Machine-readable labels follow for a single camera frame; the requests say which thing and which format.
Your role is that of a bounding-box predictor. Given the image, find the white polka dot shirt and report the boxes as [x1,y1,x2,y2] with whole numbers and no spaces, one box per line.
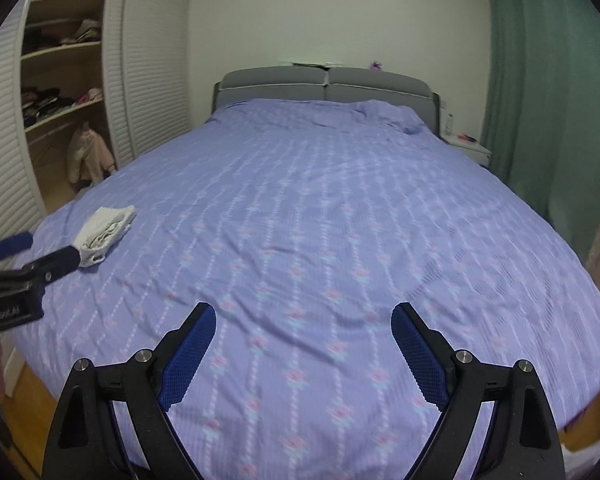
[72,206,136,268]

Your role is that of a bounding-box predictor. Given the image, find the dark folded clothes pile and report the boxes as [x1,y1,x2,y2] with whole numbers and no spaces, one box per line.
[20,87,76,128]

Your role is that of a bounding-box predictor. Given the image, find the white louvered door near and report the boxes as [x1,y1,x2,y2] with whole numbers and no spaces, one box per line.
[0,0,46,238]

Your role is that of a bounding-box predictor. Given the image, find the wooden wardrobe shelves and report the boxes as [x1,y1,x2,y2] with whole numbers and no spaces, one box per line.
[20,0,117,212]

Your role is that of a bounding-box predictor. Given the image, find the purple floral bed cover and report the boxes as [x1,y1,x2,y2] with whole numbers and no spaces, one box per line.
[14,100,600,479]

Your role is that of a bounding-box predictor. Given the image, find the white louvered wardrobe door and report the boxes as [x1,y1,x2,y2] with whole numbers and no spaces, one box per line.
[102,0,192,167]

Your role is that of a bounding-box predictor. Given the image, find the white nightstand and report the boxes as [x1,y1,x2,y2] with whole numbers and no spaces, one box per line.
[441,134,492,168]

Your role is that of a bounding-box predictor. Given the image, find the green curtain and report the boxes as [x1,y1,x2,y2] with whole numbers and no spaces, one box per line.
[482,0,600,260]

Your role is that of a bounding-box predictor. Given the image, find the clear plastic bottle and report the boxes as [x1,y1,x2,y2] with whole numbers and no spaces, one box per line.
[444,113,454,136]

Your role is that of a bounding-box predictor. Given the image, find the grey padded headboard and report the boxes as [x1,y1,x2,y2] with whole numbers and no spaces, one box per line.
[211,65,441,136]

